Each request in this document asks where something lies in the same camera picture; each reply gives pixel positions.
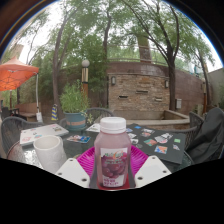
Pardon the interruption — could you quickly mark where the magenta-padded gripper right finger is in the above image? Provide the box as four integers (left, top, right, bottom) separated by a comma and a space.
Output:
129, 145, 173, 189

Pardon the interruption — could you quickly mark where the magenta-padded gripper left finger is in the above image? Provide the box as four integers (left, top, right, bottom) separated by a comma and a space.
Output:
54, 146, 98, 188

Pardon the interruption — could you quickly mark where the purple juice bottle white cap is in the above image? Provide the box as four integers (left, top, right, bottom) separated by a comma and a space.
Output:
93, 116, 132, 190

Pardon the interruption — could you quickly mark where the black laptop with stickers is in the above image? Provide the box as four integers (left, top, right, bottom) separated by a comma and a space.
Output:
125, 123, 187, 165

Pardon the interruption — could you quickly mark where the white ceramic mug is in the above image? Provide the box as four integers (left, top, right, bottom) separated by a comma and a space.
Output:
33, 134, 68, 175

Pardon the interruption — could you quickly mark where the colourful picture card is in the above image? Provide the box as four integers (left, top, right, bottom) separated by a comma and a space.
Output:
66, 134, 92, 144

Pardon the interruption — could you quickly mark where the silver laptop with stickers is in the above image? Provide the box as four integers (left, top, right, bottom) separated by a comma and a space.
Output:
19, 123, 70, 147

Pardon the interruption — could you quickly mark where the blue yellow striped cone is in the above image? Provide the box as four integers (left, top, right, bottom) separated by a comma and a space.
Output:
50, 103, 59, 122

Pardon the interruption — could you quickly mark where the black jacket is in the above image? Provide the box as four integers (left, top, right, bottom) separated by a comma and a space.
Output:
185, 107, 224, 164

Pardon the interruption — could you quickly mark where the green plant in blue pot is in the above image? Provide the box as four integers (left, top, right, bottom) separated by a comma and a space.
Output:
59, 79, 93, 132

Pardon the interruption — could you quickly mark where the group of dark patio chairs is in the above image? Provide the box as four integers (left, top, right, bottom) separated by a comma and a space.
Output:
0, 107, 28, 121

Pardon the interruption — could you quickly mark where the orange canopy tent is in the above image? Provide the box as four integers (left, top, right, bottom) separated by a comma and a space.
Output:
0, 56, 43, 123

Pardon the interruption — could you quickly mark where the wooden lamp post globe light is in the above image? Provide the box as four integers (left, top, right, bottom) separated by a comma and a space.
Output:
81, 59, 91, 99

